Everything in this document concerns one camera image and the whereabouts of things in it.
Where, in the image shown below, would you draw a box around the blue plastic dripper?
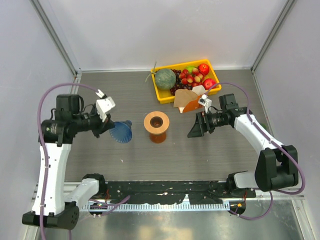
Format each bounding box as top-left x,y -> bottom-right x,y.
109,120 -> 133,144

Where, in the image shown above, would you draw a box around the wooden ring collar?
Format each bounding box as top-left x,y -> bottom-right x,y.
143,111 -> 170,135

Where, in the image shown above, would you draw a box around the red apple front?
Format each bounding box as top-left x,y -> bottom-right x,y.
202,78 -> 217,90

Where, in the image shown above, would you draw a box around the brown paper coffee filter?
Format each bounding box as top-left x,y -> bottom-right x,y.
173,89 -> 198,108

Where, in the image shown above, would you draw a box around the white cable duct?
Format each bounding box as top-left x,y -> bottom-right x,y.
82,201 -> 231,212

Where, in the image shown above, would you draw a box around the green melon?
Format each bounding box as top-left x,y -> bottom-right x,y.
155,68 -> 176,90

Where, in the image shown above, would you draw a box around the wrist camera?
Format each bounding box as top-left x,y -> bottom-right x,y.
198,94 -> 212,114
95,89 -> 116,122

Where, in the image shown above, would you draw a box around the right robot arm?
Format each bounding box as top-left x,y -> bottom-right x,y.
187,94 -> 299,197

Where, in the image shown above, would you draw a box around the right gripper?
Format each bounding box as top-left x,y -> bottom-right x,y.
188,109 -> 230,138

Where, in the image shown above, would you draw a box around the red apple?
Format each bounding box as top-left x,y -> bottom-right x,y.
198,63 -> 210,76
202,78 -> 217,90

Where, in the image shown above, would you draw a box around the dark grape bunch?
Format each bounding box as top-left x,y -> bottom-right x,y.
170,69 -> 193,96

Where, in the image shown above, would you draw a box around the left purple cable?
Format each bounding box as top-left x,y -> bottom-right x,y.
36,82 -> 131,240

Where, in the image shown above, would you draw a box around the yellow plastic tray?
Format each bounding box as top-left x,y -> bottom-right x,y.
150,59 -> 219,104

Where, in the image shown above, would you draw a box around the orange coffee filter box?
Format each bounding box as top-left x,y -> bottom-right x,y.
178,85 -> 206,114

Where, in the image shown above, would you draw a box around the green apple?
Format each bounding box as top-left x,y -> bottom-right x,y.
185,66 -> 196,73

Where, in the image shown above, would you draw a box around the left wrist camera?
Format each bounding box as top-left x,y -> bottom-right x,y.
95,89 -> 116,122

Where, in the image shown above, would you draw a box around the red apple back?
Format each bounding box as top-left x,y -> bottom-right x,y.
198,63 -> 210,76

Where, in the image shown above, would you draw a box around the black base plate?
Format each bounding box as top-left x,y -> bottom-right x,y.
97,180 -> 256,205

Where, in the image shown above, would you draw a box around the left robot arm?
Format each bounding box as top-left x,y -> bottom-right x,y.
22,94 -> 116,230

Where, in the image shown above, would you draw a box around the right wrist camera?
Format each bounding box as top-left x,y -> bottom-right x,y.
198,94 -> 212,114

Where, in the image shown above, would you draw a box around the orange glass carafe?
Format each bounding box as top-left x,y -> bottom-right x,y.
149,132 -> 167,144

